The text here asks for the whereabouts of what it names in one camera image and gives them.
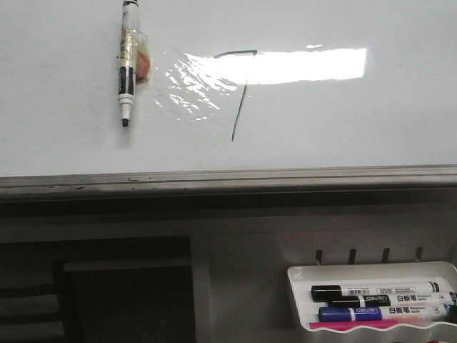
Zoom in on dark metal hook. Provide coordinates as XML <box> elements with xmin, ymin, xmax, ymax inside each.
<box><xmin>348</xmin><ymin>249</ymin><xmax>357</xmax><ymax>265</ymax></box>
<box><xmin>315</xmin><ymin>249</ymin><xmax>323</xmax><ymax>266</ymax></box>
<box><xmin>381</xmin><ymin>247</ymin><xmax>390</xmax><ymax>264</ymax></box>
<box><xmin>415</xmin><ymin>247</ymin><xmax>423</xmax><ymax>262</ymax></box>

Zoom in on blue capped marker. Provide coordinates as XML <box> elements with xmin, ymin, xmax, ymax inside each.
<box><xmin>318</xmin><ymin>304</ymin><xmax>456</xmax><ymax>322</ymax></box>

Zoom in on white plastic marker tray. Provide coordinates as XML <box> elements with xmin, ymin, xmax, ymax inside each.
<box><xmin>287</xmin><ymin>262</ymin><xmax>456</xmax><ymax>342</ymax></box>

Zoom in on black capped marker middle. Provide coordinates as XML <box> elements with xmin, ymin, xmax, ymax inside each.
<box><xmin>328</xmin><ymin>292</ymin><xmax>456</xmax><ymax>308</ymax></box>

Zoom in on black whiteboard marker with tape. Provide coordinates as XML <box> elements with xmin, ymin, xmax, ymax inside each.
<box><xmin>118</xmin><ymin>1</ymin><xmax>151</xmax><ymax>127</ymax></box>

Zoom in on pink marker in tray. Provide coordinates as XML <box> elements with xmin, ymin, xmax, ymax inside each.
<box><xmin>308</xmin><ymin>319</ymin><xmax>432</xmax><ymax>331</ymax></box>

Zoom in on white whiteboard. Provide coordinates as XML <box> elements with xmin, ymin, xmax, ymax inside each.
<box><xmin>1</xmin><ymin>1</ymin><xmax>456</xmax><ymax>177</ymax></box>

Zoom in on black capped marker top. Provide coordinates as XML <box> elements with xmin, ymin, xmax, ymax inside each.
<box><xmin>311</xmin><ymin>281</ymin><xmax>441</xmax><ymax>302</ymax></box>

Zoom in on black capped marker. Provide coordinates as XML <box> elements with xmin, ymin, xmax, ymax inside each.
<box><xmin>328</xmin><ymin>292</ymin><xmax>456</xmax><ymax>308</ymax></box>
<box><xmin>311</xmin><ymin>281</ymin><xmax>441</xmax><ymax>302</ymax></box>

